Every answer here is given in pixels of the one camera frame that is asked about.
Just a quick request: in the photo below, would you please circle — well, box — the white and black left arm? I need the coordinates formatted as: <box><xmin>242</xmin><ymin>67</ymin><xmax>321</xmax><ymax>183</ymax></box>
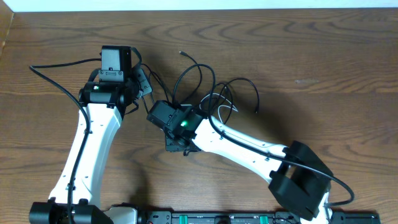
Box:
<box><xmin>29</xmin><ymin>45</ymin><xmax>152</xmax><ymax>223</ymax></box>

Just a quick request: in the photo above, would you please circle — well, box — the black camera cable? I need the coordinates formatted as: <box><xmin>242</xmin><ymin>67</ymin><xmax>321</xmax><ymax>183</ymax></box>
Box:
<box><xmin>172</xmin><ymin>63</ymin><xmax>355</xmax><ymax>208</ymax></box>
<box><xmin>29</xmin><ymin>58</ymin><xmax>103</xmax><ymax>224</ymax></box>

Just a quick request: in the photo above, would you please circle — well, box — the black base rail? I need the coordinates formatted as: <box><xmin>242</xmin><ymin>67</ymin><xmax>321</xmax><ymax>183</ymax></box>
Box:
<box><xmin>137</xmin><ymin>211</ymin><xmax>381</xmax><ymax>224</ymax></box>

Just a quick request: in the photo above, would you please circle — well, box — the white cable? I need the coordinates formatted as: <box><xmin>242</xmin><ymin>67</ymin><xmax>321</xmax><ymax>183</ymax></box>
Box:
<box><xmin>198</xmin><ymin>93</ymin><xmax>239</xmax><ymax>124</ymax></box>

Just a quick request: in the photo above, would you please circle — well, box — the black left camera cable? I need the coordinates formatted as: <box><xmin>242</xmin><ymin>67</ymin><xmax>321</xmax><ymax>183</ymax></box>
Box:
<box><xmin>29</xmin><ymin>58</ymin><xmax>103</xmax><ymax>224</ymax></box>

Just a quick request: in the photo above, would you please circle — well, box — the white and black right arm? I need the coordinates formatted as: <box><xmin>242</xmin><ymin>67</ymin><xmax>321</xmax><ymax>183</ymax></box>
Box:
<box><xmin>147</xmin><ymin>100</ymin><xmax>333</xmax><ymax>223</ymax></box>

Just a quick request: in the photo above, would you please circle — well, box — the black right camera cable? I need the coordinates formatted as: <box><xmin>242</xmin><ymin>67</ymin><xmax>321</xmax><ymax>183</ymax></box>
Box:
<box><xmin>172</xmin><ymin>63</ymin><xmax>355</xmax><ymax>208</ymax></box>

